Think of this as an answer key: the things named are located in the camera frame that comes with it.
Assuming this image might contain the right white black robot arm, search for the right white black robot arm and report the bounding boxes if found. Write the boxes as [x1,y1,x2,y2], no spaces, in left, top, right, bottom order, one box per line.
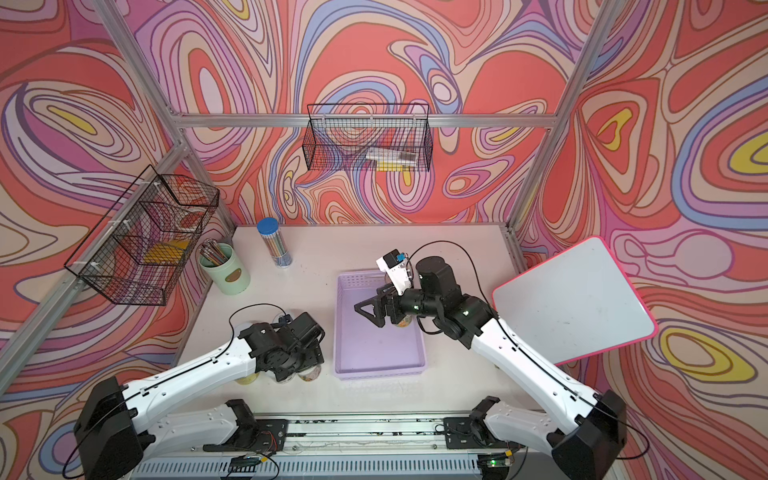
[354,250,627,479]

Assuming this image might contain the clear tube blue lid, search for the clear tube blue lid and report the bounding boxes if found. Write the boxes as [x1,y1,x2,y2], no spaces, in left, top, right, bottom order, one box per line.
[257,217,292,268]

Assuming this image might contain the purple plastic perforated basket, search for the purple plastic perforated basket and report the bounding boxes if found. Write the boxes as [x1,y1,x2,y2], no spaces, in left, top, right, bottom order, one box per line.
[333,270,427,380]

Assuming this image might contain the aluminium rail front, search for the aluminium rail front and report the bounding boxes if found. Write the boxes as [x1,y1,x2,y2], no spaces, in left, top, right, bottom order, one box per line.
[113,411,619,480]

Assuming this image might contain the white board pink frame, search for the white board pink frame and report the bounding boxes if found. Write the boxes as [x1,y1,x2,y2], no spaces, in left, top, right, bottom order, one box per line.
[492,236,659,365]

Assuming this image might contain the green cup with pencils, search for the green cup with pencils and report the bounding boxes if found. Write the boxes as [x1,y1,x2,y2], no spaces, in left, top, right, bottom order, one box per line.
[197,239,251,296]

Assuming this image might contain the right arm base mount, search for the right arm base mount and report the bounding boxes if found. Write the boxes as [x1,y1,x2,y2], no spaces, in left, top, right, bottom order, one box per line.
[435,396,522,452]

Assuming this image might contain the can with white plastic lid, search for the can with white plastic lid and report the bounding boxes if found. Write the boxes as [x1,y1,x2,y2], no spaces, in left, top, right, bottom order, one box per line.
[298,364,322,382]

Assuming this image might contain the orange can plastic lid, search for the orange can plastic lid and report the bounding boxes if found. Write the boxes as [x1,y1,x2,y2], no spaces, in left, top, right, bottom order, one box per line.
[395,315,413,328]

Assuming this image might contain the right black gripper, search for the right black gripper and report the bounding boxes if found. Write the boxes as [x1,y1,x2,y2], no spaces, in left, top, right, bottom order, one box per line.
[357,279,442,328]

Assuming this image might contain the black wire basket left wall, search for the black wire basket left wall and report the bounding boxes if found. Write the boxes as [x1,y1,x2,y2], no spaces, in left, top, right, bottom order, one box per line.
[64,166,220,306]

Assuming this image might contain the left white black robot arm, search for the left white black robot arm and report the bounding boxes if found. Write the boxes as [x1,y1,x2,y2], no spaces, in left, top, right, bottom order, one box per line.
[73,312,325,479]

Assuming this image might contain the items in back basket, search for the items in back basket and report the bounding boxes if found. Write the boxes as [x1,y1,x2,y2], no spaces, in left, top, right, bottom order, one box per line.
[365,147,418,172]

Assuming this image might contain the yellow label pull-tab can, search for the yellow label pull-tab can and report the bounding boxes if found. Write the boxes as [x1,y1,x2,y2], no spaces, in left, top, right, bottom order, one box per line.
[236,373,259,386]

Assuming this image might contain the black wire basket back wall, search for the black wire basket back wall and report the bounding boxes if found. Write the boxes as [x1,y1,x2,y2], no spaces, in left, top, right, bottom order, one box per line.
[302,102,434,172]

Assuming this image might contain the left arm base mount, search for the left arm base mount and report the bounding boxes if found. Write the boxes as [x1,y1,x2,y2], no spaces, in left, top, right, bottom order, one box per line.
[203,399,288,453]

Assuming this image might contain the black wire basket wall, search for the black wire basket wall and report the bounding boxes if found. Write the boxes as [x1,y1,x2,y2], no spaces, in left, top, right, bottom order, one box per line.
[64,166,220,306]
[302,102,434,172]

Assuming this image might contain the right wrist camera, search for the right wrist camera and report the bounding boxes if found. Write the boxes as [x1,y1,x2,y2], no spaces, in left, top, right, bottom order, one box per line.
[376,249,413,296]

